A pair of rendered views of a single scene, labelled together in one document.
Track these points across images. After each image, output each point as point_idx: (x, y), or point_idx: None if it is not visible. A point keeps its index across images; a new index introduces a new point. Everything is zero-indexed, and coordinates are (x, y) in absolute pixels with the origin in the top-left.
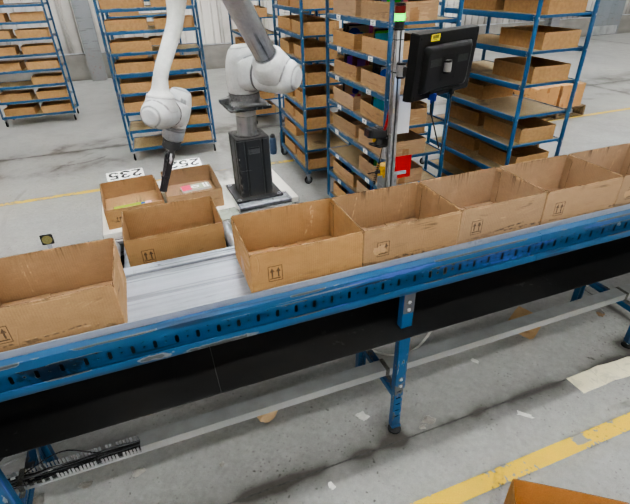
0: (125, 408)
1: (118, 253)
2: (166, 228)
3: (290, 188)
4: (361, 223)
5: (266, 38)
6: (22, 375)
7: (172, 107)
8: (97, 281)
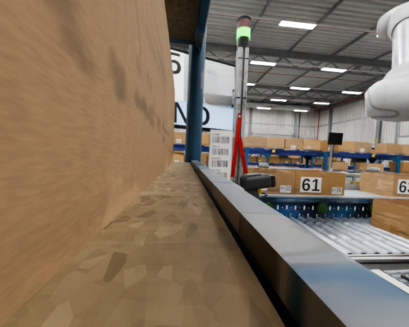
0: (358, 217)
1: (391, 182)
2: None
3: (406, 291)
4: (276, 191)
5: (391, 65)
6: None
7: None
8: (402, 196)
